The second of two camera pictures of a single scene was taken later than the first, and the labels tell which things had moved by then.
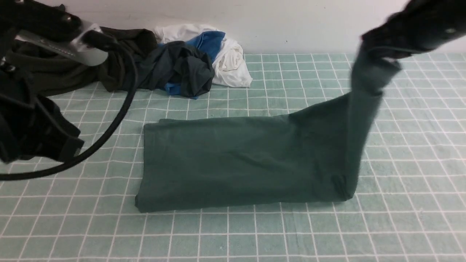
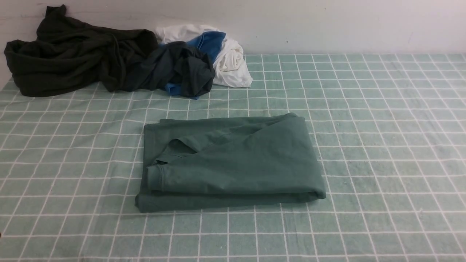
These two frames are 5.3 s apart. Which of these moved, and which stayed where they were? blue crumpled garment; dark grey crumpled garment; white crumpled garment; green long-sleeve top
Moved: green long-sleeve top
Stayed: dark grey crumpled garment; blue crumpled garment; white crumpled garment
